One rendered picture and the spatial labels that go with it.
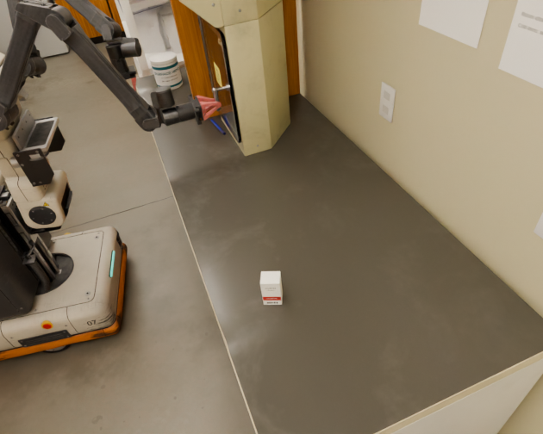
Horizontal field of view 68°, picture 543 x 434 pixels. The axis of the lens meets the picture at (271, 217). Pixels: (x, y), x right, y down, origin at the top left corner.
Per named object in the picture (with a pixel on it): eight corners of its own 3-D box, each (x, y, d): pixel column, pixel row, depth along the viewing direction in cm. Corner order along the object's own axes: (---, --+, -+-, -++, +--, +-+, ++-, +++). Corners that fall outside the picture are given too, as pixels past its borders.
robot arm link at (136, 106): (51, 15, 122) (40, 21, 114) (65, 3, 121) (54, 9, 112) (150, 124, 146) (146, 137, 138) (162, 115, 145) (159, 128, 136)
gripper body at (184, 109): (192, 93, 142) (171, 98, 141) (200, 108, 136) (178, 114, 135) (196, 108, 147) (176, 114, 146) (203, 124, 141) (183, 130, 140)
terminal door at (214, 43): (219, 110, 173) (199, 9, 146) (241, 144, 151) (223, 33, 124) (217, 110, 173) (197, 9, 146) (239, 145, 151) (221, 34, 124)
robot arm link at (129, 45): (110, 25, 159) (100, 24, 151) (139, 23, 157) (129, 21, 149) (117, 58, 163) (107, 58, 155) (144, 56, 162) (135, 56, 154)
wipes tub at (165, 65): (180, 77, 215) (172, 48, 205) (185, 86, 206) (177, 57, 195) (155, 83, 212) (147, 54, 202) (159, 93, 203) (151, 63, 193)
